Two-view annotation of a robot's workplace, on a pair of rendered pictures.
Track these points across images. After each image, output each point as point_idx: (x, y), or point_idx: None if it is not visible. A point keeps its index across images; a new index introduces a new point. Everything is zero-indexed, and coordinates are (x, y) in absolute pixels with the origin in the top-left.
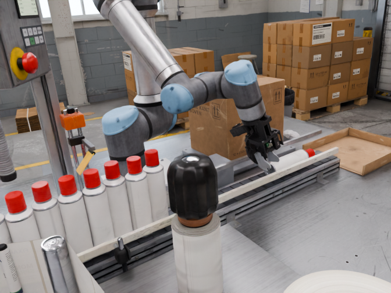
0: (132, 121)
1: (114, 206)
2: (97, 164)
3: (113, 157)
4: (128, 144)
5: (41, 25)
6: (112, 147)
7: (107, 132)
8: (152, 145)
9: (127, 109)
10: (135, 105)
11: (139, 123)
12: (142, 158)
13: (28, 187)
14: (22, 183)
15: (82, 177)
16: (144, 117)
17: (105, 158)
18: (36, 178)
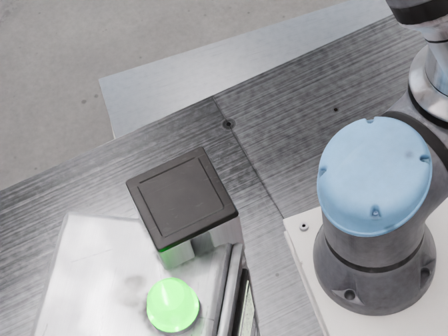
0: (417, 208)
1: None
2: (250, 103)
3: (342, 258)
4: (393, 250)
5: (254, 311)
6: (344, 247)
7: (337, 221)
8: (395, 21)
9: (399, 151)
10: (416, 107)
11: (429, 196)
12: (418, 256)
13: (90, 192)
14: (73, 171)
15: (221, 166)
16: (445, 167)
17: (268, 77)
18: (101, 151)
